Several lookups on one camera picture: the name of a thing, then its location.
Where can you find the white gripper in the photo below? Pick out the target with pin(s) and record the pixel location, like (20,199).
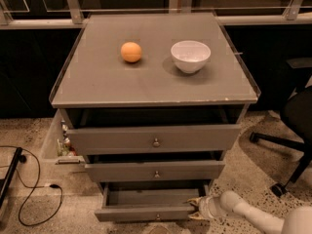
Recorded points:
(204,208)

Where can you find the grey bottom drawer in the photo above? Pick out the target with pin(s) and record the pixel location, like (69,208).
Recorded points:
(150,201)

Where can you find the grey drawer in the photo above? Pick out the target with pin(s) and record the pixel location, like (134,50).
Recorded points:
(95,131)
(150,201)
(154,166)

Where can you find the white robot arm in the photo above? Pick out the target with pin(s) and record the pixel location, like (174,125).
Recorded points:
(231,204)

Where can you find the grey middle drawer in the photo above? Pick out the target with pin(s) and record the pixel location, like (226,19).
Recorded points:
(154,166)

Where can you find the grey top drawer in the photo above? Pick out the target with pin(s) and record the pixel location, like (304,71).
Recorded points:
(95,131)

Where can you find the grey drawer cabinet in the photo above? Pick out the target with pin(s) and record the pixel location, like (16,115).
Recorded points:
(98,77)

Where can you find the clear plastic storage bin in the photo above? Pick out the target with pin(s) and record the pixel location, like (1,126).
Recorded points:
(53,150)

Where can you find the white bowl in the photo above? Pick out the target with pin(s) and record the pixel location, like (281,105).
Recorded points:
(190,56)

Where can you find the orange ball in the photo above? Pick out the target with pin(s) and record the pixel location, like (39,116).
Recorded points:
(131,52)

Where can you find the black flat device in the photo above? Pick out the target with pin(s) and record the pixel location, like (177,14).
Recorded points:
(5,182)

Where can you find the metal window railing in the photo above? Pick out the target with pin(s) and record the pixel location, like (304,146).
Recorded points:
(22,14)

